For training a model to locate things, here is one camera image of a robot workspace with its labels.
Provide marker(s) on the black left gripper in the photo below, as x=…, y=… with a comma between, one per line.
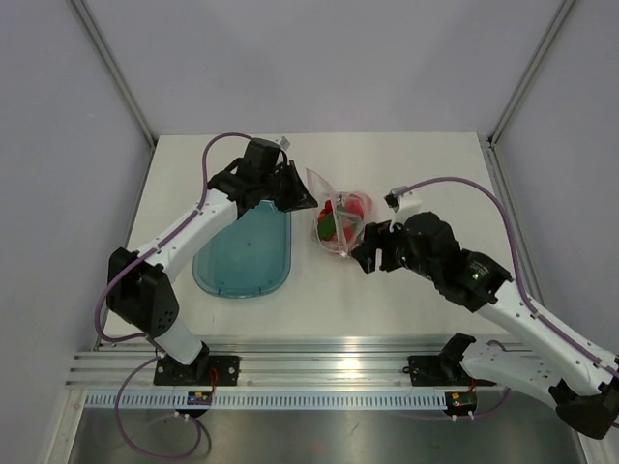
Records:
x=299, y=197

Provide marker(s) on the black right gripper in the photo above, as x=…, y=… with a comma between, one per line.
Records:
x=377, y=235

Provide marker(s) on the red strawberry bunch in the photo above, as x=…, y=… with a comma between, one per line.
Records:
x=331, y=219

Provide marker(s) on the clear pink zip top bag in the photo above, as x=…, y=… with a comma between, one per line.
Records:
x=322, y=190

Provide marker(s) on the red yellow fake apple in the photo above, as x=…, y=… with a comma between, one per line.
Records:
x=358, y=204

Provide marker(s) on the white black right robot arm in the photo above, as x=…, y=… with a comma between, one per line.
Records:
x=572, y=375

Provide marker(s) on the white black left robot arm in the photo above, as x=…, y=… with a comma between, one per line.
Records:
x=139, y=286

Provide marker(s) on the blue transparent plastic tray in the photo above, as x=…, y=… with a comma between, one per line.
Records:
x=249, y=258

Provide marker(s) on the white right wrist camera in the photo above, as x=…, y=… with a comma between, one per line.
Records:
x=404, y=203

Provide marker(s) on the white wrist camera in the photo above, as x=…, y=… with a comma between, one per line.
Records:
x=283, y=142
x=404, y=203

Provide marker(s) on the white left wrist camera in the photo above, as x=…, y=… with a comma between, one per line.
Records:
x=283, y=142

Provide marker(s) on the white slotted cable duct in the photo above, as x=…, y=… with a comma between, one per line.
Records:
x=270, y=400

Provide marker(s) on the left aluminium frame post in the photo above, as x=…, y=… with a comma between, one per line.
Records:
x=94, y=33

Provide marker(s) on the aluminium frame post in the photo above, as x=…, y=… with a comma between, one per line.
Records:
x=532, y=69
x=94, y=33

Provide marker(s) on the aluminium mounting rail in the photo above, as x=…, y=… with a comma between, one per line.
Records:
x=333, y=363

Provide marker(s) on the right aluminium frame post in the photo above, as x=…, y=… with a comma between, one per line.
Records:
x=532, y=69

